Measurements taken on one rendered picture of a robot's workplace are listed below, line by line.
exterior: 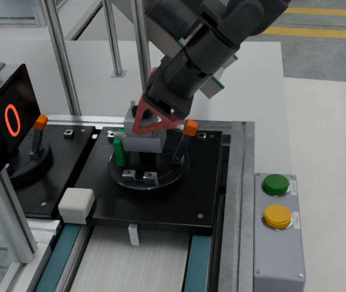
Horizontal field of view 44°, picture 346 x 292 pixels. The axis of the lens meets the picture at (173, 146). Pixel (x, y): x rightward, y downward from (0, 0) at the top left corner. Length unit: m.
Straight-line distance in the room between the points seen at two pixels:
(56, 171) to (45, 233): 0.13
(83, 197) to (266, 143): 0.46
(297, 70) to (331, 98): 1.93
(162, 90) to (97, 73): 0.72
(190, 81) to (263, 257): 0.26
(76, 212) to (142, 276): 0.14
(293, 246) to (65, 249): 0.34
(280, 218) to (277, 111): 0.46
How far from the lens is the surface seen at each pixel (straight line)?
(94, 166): 0.77
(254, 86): 1.17
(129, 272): 0.67
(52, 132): 0.88
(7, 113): 0.49
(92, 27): 1.85
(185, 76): 0.59
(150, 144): 0.68
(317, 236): 0.80
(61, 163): 0.80
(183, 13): 0.56
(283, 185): 0.71
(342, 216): 0.84
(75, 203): 0.68
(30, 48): 1.54
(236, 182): 0.73
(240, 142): 0.82
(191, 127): 0.66
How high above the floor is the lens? 1.46
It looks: 38 degrees down
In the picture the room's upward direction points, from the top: 5 degrees counter-clockwise
